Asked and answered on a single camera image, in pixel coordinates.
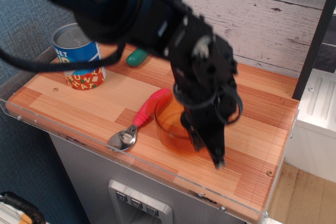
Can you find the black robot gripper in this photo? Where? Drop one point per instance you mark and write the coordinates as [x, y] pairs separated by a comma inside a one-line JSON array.
[[203, 68]]

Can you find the orange transparent plastic pot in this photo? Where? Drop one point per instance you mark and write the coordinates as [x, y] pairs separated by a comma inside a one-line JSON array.
[[171, 133]]

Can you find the red handled metal spoon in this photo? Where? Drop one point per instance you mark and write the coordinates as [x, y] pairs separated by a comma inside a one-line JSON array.
[[126, 138]]

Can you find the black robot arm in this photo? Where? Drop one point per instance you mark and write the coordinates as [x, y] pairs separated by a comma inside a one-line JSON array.
[[117, 22]]

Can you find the clear acrylic table guard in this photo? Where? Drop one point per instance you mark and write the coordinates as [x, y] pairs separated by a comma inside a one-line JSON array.
[[254, 146]]

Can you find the green toy pickle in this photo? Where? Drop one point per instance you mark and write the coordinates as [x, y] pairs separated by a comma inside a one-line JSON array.
[[137, 57]]

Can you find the silver dispenser button panel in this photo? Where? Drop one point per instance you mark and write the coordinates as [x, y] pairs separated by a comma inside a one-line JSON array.
[[133, 206]]

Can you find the white toy sink unit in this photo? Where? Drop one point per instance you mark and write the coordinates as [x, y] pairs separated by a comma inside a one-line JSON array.
[[311, 146]]

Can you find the grey toy kitchen cabinet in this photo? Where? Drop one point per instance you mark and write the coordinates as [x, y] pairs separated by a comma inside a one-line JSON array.
[[90, 174]]

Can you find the blue alphabet soup can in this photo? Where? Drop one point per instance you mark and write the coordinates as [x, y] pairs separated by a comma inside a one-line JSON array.
[[72, 45]]

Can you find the orange object at corner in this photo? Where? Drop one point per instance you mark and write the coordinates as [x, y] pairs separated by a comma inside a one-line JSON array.
[[25, 219]]

